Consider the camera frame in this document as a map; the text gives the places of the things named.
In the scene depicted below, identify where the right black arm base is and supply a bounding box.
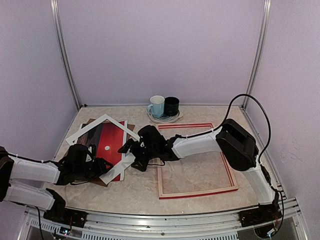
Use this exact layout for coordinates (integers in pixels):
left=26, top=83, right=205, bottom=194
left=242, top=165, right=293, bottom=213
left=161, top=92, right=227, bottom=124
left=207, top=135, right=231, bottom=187
left=238, top=192, right=283, bottom=227

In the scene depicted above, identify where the red and wood picture frame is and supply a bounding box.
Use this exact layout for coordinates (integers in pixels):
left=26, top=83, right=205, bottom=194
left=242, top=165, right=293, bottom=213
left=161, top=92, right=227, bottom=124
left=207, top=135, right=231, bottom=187
left=155, top=122, right=239, bottom=201

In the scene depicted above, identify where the white mat board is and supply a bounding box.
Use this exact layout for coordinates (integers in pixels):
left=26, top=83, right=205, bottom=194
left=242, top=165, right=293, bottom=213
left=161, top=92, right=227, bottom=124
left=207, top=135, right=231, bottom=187
left=65, top=114, right=140, bottom=185

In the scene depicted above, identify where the dark green mug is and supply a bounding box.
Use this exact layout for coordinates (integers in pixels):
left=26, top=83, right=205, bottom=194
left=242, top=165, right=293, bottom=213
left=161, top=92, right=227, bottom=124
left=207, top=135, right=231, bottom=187
left=164, top=96, right=180, bottom=117

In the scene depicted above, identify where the right aluminium corner post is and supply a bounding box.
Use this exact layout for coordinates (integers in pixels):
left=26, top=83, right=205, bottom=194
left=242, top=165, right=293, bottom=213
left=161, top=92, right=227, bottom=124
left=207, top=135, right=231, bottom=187
left=246, top=0, right=272, bottom=95

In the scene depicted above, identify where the red and dark photo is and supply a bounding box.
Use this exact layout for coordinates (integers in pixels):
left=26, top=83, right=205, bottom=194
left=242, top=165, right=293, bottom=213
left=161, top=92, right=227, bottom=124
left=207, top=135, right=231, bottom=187
left=76, top=121, right=126, bottom=167

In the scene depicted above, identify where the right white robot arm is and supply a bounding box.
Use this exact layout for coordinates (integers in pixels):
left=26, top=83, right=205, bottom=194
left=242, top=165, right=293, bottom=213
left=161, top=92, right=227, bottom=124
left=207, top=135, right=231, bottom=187
left=118, top=118, right=279, bottom=222

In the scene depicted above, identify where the brown backing board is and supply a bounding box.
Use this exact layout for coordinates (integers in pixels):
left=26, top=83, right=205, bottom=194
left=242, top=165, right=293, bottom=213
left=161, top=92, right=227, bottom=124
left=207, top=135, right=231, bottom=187
left=82, top=119, right=136, bottom=188

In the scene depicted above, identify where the aluminium corner post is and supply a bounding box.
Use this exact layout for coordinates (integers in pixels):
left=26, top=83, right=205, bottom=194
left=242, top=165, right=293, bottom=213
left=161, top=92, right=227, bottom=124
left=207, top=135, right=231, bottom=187
left=50, top=0, right=82, bottom=111
left=246, top=0, right=272, bottom=95

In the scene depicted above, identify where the light blue mug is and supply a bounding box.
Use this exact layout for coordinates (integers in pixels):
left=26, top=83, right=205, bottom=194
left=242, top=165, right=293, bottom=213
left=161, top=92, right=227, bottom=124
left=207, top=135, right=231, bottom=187
left=146, top=95, right=165, bottom=118

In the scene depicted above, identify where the white plate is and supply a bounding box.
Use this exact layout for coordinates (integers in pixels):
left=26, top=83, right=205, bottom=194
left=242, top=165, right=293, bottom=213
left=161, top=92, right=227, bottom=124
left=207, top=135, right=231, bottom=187
left=146, top=109, right=184, bottom=124

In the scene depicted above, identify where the left aluminium corner post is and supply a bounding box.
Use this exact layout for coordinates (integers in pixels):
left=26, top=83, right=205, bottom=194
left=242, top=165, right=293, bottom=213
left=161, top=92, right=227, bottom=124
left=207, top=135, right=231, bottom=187
left=50, top=0, right=82, bottom=111

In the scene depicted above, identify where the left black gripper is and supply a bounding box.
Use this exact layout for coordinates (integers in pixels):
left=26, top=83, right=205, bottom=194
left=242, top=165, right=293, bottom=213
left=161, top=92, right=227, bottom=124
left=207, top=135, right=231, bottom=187
left=74, top=157, right=113, bottom=180

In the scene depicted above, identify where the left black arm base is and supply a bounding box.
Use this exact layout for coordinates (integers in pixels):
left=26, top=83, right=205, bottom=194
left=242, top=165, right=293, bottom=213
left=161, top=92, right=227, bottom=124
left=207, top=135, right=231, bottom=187
left=43, top=188, right=88, bottom=228

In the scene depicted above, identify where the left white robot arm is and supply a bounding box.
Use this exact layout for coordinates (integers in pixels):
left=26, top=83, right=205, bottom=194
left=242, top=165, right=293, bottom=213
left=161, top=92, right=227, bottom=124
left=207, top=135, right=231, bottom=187
left=0, top=144, right=113, bottom=223

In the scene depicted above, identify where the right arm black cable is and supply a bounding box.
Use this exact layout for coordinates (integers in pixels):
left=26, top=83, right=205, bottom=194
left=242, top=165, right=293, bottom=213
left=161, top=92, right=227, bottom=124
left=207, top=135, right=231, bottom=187
left=223, top=93, right=286, bottom=226

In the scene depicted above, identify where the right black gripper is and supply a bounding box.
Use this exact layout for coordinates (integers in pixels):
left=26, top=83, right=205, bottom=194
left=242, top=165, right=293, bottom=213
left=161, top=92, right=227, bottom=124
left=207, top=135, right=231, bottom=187
left=118, top=138, right=157, bottom=172

